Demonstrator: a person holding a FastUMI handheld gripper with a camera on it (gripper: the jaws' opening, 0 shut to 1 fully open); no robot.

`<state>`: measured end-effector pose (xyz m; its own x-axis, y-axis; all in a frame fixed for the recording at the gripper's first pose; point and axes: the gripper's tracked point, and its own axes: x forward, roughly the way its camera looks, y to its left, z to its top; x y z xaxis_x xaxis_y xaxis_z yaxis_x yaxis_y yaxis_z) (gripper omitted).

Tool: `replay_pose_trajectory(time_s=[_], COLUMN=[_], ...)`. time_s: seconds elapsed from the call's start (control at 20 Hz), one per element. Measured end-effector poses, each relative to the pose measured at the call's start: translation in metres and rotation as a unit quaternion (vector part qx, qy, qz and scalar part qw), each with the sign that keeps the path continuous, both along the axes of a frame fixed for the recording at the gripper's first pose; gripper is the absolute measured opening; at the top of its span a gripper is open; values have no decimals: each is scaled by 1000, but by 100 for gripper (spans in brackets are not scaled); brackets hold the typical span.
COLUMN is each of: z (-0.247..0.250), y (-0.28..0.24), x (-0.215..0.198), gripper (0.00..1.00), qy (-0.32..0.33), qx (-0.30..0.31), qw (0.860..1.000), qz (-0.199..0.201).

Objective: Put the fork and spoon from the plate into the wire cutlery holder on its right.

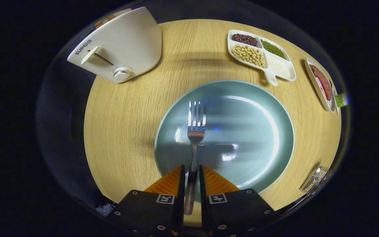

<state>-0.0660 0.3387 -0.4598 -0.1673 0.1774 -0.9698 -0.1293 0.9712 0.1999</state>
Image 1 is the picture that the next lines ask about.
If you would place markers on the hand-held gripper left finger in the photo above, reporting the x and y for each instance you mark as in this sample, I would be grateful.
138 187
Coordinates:
180 187

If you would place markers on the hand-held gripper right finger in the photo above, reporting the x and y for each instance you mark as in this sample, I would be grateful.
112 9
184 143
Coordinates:
203 187

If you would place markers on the light blue plate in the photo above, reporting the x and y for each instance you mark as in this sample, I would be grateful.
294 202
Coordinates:
248 131

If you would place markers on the white divided tray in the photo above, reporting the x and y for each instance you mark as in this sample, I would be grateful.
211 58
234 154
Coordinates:
270 77

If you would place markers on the yellow soybeans portion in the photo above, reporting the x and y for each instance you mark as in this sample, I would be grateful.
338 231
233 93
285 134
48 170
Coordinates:
248 55

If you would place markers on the white rice portion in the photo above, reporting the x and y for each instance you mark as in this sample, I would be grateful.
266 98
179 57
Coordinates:
280 67

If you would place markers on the dark red beans portion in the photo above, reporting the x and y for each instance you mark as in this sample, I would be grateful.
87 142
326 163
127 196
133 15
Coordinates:
244 39

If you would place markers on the white plate with meat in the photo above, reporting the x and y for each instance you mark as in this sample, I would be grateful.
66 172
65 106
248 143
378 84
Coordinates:
312 79

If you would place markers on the pink ham slice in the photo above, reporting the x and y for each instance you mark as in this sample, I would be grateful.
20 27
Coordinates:
319 86

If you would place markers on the small white dish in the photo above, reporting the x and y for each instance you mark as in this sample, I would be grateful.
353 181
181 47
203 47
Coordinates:
337 110

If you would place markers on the green mung beans portion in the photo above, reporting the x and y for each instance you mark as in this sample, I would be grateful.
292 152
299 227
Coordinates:
273 49

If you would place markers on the white toaster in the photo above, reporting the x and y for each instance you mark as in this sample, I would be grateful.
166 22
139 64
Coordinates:
127 39

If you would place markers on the brown meat steak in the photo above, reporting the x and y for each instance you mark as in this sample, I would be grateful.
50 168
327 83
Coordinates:
323 82

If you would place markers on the silver bottle with green label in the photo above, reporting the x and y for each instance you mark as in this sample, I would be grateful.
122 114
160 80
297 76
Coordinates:
341 100

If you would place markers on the brown toast slice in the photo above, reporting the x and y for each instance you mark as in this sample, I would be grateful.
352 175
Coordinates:
102 22
123 12

